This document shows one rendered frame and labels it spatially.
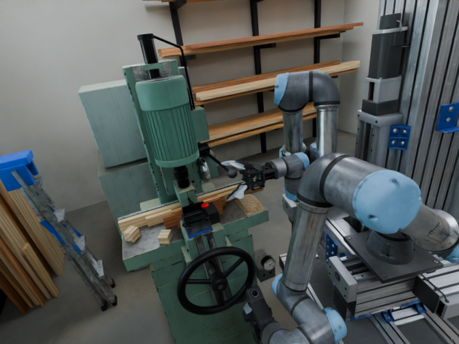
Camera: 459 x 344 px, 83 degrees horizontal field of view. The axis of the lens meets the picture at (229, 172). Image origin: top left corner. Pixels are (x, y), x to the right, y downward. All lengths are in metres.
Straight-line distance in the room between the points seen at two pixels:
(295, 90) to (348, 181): 0.56
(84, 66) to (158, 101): 2.37
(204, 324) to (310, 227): 0.87
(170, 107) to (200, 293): 0.80
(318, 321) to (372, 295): 0.40
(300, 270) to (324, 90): 0.63
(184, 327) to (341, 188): 1.04
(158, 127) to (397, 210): 0.74
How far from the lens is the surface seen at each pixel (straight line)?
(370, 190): 0.54
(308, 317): 0.80
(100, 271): 2.11
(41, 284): 2.49
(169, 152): 0.98
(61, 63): 3.27
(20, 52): 3.31
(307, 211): 0.68
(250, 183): 0.96
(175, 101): 0.94
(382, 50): 1.08
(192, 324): 1.40
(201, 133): 1.25
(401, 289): 1.21
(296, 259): 0.75
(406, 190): 0.57
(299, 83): 1.05
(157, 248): 1.06
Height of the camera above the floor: 1.55
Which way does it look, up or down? 26 degrees down
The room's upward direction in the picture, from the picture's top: 8 degrees counter-clockwise
